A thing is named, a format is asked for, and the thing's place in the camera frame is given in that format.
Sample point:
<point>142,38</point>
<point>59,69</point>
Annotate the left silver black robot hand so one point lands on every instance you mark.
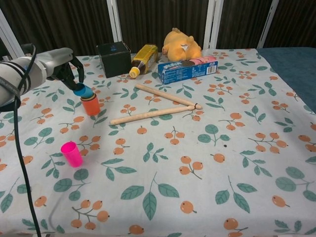
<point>56,59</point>

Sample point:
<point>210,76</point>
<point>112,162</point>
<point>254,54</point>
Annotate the light blue plastic cup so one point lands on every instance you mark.
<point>82,90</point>

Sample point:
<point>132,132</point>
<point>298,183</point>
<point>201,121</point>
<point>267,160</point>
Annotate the pink plastic cup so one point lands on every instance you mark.
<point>72,156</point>

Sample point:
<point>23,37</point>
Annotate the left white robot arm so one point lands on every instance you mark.
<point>17,74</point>

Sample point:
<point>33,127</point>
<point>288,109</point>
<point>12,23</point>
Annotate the dark folding screen panel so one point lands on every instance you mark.
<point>296,22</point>
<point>160,17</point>
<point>239,22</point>
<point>74,24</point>

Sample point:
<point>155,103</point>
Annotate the orange plastic cup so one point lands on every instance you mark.
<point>90,107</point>

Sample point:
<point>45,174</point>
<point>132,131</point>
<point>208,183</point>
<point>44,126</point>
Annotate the black cardboard box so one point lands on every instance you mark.
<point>116,63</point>

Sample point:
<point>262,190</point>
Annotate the yellow label tea bottle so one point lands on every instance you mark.
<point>145,58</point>

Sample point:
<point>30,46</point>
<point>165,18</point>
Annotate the wooden drumstick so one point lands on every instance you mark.
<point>148,114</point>
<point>163,94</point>

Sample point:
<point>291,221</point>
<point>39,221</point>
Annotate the yellow plush toy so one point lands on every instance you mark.
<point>180,48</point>

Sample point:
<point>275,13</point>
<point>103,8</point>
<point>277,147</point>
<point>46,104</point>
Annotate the blue cookie box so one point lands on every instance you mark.
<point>185,71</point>

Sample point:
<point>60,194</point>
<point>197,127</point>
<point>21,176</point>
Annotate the black rubber band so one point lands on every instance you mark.
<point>197,106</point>

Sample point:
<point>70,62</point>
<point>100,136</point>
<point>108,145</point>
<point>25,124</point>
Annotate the floral fruit print tablecloth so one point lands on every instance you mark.
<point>172,168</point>

